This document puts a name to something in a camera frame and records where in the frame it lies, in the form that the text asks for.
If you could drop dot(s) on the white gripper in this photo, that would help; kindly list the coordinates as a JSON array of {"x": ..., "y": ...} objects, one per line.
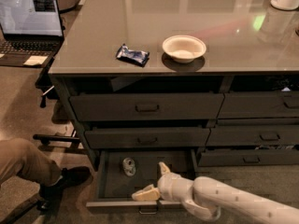
[{"x": 169, "y": 186}]

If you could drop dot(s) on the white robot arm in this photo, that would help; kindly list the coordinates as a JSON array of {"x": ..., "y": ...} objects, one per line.
[{"x": 204, "y": 197}]

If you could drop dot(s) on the open bottom left drawer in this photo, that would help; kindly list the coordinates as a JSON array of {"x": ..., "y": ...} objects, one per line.
[{"x": 113, "y": 189}]

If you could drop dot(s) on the middle left drawer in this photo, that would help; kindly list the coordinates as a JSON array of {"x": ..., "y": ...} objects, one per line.
[{"x": 147, "y": 137}]

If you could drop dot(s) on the bottom right drawer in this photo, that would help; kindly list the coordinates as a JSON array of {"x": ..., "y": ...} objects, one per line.
[{"x": 251, "y": 157}]

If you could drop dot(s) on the middle right drawer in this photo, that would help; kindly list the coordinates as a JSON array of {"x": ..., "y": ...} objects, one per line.
[{"x": 225, "y": 136}]

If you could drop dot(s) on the top left drawer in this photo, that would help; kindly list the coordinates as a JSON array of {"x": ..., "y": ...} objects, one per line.
[{"x": 146, "y": 106}]

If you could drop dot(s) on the top right drawer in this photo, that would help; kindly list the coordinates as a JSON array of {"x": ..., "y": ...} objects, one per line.
[{"x": 260, "y": 105}]

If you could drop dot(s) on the black shoe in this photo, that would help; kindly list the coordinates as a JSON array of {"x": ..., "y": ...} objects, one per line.
[{"x": 69, "y": 178}]

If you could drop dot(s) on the blue snack wrapper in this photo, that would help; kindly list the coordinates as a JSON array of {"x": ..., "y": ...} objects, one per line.
[{"x": 137, "y": 57}]

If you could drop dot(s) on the white paper bowl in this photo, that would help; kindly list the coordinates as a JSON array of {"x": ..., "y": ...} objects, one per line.
[{"x": 184, "y": 48}]

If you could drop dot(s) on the person's leg khaki trousers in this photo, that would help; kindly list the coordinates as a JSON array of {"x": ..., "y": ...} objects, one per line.
[{"x": 19, "y": 157}]

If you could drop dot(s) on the white sticky note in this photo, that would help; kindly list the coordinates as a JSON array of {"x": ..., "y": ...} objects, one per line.
[{"x": 35, "y": 60}]

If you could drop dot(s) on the open laptop computer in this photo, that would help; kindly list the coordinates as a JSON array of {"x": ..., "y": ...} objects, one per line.
[{"x": 29, "y": 28}]

